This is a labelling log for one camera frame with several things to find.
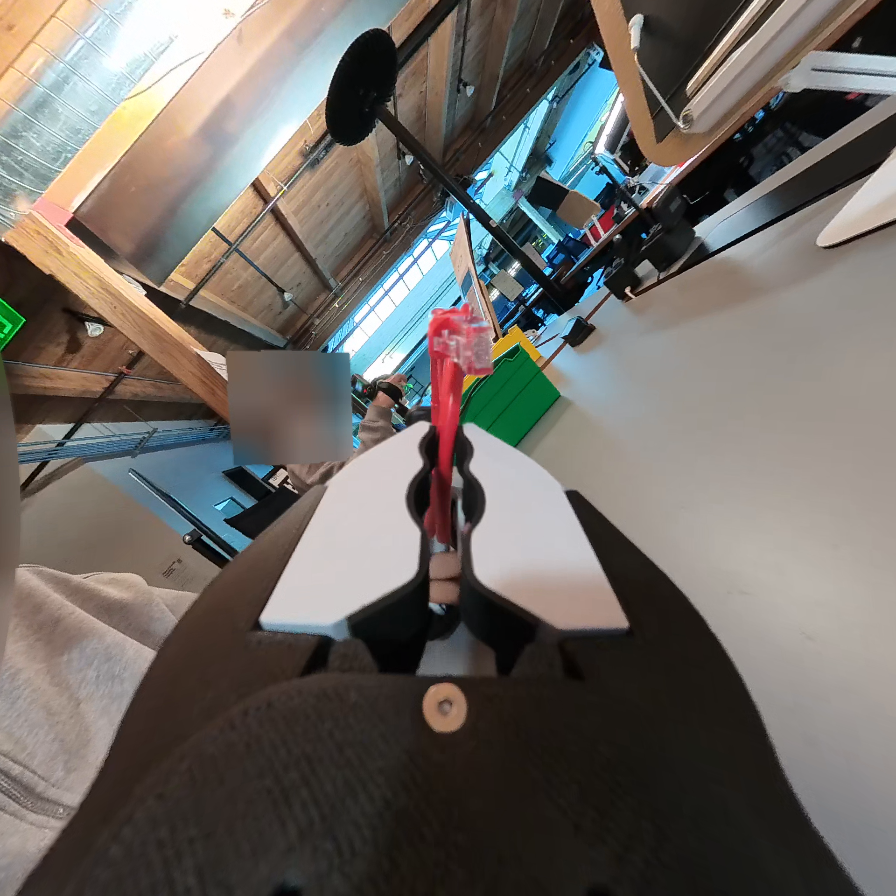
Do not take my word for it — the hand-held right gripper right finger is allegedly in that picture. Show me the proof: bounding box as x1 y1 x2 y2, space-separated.
454 422 631 637

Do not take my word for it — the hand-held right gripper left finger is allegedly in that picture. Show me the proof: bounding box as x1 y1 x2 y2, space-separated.
259 422 431 643

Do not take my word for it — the red network cable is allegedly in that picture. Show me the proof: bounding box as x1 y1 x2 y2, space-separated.
426 306 495 555

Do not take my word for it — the green plastic bin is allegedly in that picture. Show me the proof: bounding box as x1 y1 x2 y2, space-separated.
458 346 562 449

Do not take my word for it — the yellow plastic bin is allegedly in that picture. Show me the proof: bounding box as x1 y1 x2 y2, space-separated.
462 328 544 393

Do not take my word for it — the wooden sign board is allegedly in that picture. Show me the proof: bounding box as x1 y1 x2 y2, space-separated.
451 213 502 338

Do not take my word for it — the grey hooded sweatshirt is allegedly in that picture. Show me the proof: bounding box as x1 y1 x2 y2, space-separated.
0 563 205 896

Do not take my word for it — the black equipment box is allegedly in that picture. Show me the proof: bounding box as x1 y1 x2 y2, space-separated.
605 223 702 302

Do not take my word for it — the wooden beam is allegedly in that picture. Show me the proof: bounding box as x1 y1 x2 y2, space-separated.
3 209 233 422

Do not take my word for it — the cardboard box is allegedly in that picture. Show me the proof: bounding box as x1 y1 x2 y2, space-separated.
535 175 603 229

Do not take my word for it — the black round-base pole stand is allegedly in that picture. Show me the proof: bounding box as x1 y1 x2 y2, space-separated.
325 28 569 303

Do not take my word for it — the computer monitor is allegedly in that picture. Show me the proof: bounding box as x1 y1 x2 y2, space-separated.
689 94 896 257

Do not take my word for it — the white monitor stand base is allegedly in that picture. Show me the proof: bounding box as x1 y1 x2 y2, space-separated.
815 167 896 250

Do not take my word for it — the plywood-edged black panel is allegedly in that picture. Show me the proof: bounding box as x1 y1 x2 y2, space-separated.
590 0 844 169

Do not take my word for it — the metal wire cable tray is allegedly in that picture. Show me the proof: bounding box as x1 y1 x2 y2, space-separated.
17 423 233 467

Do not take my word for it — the white cord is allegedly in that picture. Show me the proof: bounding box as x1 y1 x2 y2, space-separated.
628 13 695 131

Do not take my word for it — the silver ventilation duct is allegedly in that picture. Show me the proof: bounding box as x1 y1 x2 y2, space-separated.
0 0 177 232

